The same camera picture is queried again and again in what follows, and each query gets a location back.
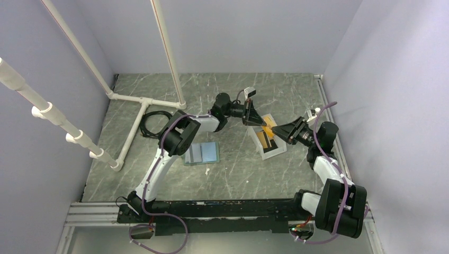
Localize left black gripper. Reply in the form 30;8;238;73
223;99;266;128

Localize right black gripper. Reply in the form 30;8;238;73
271;116;319;148

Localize clear plastic bin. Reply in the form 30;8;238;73
247;114;287;160

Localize green card holder wallet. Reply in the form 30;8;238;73
183;142;220;166

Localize white magnetic stripe card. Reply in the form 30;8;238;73
185;143;202;164

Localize gold credit card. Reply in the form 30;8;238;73
262;115;276;139

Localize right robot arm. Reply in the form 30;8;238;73
272;117;367;239

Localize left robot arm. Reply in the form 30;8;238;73
127;87;266;222

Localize stack of credit cards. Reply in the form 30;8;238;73
256;131;279;153

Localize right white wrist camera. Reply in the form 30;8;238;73
306;107;321;122

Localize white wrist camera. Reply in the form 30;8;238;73
306;107;321;122
244;87;256;99

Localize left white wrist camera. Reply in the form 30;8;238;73
244;87;256;99

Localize aluminium rail right side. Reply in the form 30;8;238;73
313;74;374;223

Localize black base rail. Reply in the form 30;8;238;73
116;198;311;236

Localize coiled black cable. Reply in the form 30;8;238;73
140;110;174;138

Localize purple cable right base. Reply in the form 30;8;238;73
290;224;339;246

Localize purple cable base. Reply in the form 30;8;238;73
128;211;193;254
290;224;339;246

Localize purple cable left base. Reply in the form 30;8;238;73
128;211;193;254

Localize white pvc pipe frame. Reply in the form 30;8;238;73
1;1;186;171

